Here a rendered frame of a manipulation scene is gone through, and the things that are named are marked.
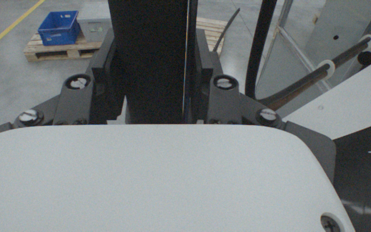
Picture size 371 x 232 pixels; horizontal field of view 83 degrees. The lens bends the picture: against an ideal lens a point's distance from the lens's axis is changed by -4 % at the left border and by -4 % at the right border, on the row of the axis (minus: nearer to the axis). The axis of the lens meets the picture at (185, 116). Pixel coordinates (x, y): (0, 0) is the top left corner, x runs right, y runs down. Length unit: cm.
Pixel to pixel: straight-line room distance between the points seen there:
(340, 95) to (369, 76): 6
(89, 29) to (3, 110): 134
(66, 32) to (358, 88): 304
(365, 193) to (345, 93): 35
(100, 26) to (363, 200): 304
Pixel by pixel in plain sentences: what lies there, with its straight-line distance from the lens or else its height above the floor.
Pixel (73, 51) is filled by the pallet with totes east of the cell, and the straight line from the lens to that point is 320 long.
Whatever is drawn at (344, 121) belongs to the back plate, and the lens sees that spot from 54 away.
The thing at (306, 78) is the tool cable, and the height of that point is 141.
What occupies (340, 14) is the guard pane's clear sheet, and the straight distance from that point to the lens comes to 118.
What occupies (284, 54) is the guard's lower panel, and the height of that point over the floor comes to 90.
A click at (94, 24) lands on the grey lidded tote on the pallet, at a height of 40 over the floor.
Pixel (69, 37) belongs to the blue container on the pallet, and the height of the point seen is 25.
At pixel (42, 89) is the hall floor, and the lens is 287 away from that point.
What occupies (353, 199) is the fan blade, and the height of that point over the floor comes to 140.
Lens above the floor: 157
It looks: 46 degrees down
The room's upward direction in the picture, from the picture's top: 4 degrees clockwise
